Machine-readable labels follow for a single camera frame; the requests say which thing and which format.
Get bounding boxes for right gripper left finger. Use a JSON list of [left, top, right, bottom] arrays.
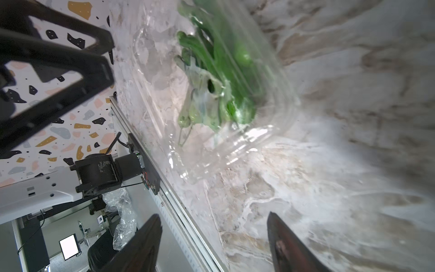
[[102, 214, 163, 272]]

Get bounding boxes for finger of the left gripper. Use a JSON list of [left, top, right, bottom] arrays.
[[1, 1, 114, 55], [1, 28, 114, 156]]

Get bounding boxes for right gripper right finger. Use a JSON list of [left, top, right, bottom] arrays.
[[267, 212, 330, 272]]

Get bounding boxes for clear container peppers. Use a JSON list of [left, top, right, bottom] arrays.
[[133, 1, 300, 183]]

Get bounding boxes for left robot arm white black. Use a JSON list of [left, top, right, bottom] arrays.
[[1, 1, 143, 223]]

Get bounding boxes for crumpled clear plastic wrap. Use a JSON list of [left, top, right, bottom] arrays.
[[103, 188, 137, 251]]

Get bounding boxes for lit monitor screen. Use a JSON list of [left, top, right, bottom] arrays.
[[59, 234, 81, 261]]

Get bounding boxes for aluminium front rail frame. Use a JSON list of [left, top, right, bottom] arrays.
[[110, 96, 228, 272]]

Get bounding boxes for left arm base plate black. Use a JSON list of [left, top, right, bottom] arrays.
[[128, 133, 162, 196]]

